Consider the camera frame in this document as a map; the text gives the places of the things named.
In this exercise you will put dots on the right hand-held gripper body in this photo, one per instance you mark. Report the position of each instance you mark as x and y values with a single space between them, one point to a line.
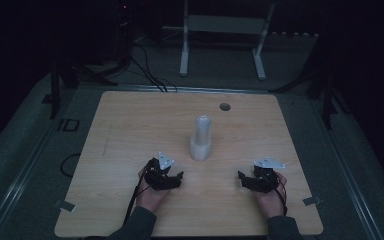
263 178

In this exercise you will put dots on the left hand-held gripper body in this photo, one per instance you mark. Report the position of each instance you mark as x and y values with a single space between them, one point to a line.
158 178

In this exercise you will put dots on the clear plastic bottle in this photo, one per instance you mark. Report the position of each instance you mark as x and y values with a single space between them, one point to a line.
200 140

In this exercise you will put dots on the person's left hand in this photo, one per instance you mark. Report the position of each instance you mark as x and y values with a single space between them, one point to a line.
151 198

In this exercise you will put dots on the person's right hand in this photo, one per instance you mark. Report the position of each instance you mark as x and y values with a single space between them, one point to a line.
270 201

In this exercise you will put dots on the grey tape strip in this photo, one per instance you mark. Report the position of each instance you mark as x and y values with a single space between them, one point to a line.
65 206
312 201

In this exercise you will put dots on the small dark bottle cap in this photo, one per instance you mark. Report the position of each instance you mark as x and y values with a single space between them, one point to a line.
225 107

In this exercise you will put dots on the black metal stand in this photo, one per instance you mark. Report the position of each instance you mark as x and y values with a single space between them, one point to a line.
325 90
66 75

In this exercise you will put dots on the pale power strip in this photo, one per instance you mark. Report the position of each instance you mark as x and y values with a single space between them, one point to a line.
295 34

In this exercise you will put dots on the white metal stand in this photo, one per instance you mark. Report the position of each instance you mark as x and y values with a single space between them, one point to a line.
223 25

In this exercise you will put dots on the dark computer tower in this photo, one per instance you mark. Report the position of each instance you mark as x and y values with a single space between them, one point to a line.
124 30

